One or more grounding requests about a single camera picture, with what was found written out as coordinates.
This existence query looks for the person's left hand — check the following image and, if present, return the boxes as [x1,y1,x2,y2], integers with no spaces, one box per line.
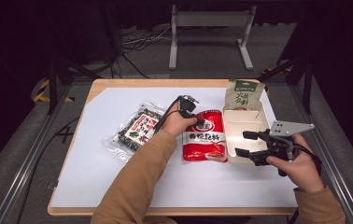
[159,102,198,138]

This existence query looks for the wooden table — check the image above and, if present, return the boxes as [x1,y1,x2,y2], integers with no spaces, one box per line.
[47,77,299,217]

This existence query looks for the yellow and black floor tape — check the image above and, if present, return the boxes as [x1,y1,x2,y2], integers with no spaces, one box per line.
[33,78,75,104]

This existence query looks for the person's right hand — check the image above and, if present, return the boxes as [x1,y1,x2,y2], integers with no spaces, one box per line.
[265,133,326,193]

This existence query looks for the white table mat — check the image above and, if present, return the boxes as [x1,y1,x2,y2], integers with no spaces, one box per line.
[50,87,299,209]

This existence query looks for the black floor cable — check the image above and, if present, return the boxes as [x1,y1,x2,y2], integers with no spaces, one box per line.
[15,116,81,224]

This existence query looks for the black stand legs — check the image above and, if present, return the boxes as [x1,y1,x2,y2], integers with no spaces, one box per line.
[45,54,104,116]
[258,55,315,116]

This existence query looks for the red seasoning packet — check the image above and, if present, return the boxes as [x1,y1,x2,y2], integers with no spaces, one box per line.
[182,109,229,163]

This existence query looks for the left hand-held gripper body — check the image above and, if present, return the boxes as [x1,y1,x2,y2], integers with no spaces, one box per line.
[176,95,200,119]

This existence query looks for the aluminium floor rail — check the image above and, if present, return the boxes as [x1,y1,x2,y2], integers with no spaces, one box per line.
[289,84,353,224]
[0,84,73,224]

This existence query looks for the white divided box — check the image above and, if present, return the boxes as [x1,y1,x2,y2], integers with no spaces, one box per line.
[221,100,272,164]

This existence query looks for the beige and green snack packet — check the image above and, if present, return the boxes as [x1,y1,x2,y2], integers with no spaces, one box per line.
[224,78,266,112]

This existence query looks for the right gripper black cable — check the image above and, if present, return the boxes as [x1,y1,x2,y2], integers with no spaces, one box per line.
[294,143,323,176]

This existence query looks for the grey metal stand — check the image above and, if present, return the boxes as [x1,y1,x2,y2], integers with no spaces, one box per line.
[168,4,258,71]

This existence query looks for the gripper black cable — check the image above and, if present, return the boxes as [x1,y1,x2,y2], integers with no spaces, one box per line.
[153,95,183,131]
[294,143,323,176]

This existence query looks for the clear dried seaweed packet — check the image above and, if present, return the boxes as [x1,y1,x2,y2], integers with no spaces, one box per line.
[101,101,166,162]

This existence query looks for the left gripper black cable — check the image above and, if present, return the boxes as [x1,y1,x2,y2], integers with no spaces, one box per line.
[153,95,183,131]

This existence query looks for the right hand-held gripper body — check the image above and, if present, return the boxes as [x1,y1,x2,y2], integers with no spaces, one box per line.
[251,120,316,167]

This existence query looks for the bundle of floor cables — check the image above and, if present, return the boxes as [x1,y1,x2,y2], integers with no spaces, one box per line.
[115,24,173,79]

